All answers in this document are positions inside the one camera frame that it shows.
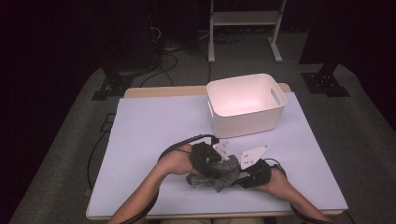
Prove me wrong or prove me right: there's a white plastic bin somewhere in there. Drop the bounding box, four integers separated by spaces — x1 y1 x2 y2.
205 73 288 139

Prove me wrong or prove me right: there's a white metal stand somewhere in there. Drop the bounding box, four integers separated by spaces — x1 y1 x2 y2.
207 0 288 64

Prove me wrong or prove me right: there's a black stand base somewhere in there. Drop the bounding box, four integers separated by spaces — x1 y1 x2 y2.
91 69 134 102
300 60 351 98

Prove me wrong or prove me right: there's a person's left hand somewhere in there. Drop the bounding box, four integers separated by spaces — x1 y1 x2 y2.
162 144 201 176

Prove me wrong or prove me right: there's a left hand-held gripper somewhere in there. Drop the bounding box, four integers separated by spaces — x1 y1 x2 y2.
190 139 232 178

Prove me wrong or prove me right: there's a person's right hand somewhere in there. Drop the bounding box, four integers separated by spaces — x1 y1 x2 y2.
257 167 291 194

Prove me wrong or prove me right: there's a black floor bracket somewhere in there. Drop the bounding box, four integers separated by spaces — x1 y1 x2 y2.
99 113 117 133

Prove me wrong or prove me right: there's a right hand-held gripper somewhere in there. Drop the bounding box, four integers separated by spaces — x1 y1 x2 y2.
237 144 273 189

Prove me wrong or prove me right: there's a black floor cable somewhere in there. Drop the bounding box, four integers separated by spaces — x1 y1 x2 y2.
138 50 180 89
197 46 213 86
87 130 110 191

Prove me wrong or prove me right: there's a grey fuzzy sock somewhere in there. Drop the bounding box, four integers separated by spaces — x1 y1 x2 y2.
186 154 243 193

